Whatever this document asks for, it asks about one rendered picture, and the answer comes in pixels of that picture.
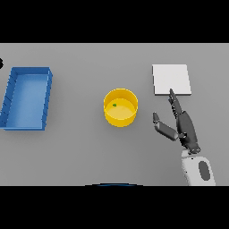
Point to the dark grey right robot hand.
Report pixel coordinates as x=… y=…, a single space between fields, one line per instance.
x=186 y=126

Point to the pale square measuring scale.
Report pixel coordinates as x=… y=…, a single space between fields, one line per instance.
x=171 y=79

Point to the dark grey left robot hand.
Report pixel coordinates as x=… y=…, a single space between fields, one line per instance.
x=1 y=63

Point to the yellow bowl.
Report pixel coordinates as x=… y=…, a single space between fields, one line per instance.
x=120 y=111

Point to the blue tray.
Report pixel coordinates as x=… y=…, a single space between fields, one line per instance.
x=27 y=98

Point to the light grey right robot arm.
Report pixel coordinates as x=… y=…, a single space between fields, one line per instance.
x=196 y=170

